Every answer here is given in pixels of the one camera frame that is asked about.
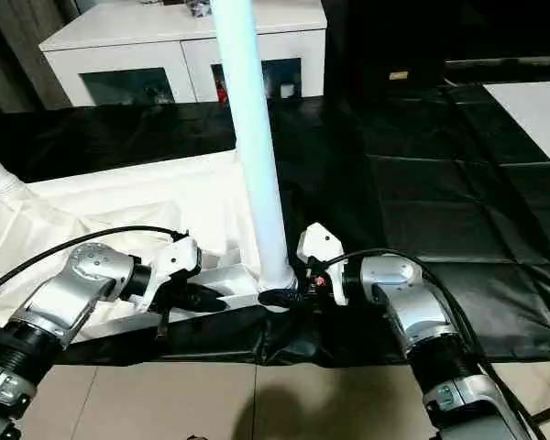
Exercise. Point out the white plastic table top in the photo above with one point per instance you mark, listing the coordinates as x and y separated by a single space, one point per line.
119 197

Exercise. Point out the white plastic table leg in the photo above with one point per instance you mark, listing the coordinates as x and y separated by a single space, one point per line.
0 176
256 137

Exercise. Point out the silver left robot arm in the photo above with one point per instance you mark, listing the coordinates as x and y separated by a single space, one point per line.
64 298

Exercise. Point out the black work mat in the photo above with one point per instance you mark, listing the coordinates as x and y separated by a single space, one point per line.
417 183

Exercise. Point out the small white cup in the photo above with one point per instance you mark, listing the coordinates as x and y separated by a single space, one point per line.
287 90

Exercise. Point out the small tan box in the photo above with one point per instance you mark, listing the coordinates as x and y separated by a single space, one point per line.
399 75

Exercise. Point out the white sideboard cabinet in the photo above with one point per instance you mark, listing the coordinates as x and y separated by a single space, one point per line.
119 50

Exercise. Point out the dark clutter on cabinet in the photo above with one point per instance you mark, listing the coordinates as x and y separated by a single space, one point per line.
199 7

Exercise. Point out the grey curtain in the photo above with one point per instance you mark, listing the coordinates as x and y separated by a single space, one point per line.
14 55

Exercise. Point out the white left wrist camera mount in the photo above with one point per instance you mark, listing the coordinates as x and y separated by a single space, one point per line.
174 261

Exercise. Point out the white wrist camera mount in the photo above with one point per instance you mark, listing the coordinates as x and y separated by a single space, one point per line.
174 261
323 243

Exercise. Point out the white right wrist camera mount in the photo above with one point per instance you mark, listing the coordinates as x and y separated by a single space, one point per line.
323 243

